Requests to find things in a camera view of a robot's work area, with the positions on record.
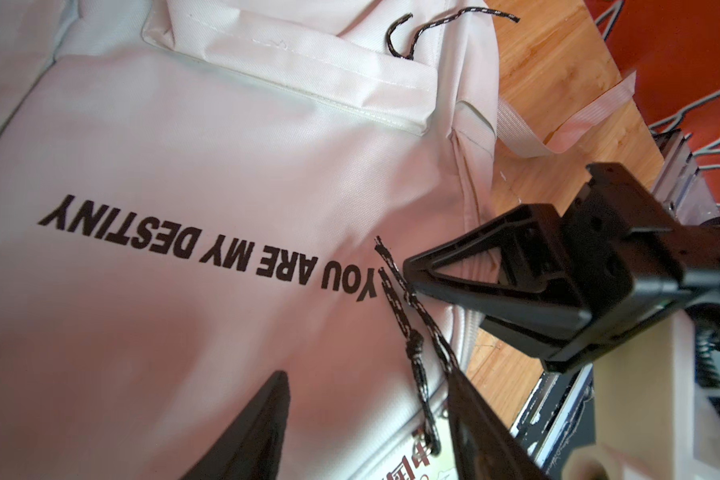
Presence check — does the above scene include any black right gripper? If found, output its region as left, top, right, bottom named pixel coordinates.
left=403, top=163, right=720, bottom=373

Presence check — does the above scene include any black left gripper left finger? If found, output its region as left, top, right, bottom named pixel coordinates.
left=183, top=370, right=290, bottom=480

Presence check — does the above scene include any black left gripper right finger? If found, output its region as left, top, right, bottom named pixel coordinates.
left=447, top=369, right=546, bottom=480

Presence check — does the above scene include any white student backpack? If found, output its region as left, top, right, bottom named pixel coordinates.
left=0, top=1, right=634, bottom=479

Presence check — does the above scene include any green illustrated book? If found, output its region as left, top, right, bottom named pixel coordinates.
left=358, top=433, right=459, bottom=480

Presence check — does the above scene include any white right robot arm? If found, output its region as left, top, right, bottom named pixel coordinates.
left=401, top=163, right=720, bottom=479

